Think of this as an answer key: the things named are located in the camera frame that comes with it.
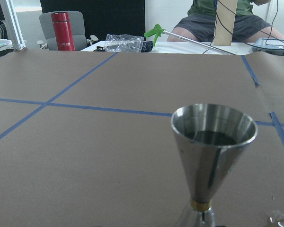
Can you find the steel double jigger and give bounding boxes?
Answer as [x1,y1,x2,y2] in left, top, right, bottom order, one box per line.
[171,104,258,227]

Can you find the clear plastic bag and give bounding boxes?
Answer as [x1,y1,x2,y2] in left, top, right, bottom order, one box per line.
[104,34,144,52]

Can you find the seated person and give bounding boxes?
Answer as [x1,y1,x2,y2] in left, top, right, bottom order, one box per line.
[172,0,284,43]

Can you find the red thermos bottle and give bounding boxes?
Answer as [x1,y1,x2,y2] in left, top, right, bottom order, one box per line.
[51,12,75,51]

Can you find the grey office chair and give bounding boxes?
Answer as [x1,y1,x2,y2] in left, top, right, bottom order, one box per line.
[39,11,98,51]

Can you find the teach pendant tablet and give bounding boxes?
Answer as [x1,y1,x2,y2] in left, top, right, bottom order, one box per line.
[251,38,284,56]

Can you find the green handled grabber tool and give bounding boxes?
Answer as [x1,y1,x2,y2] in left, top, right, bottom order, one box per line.
[143,24,235,55]

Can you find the aluminium frame post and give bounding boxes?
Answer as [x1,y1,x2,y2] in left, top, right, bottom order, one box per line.
[0,0,26,51]

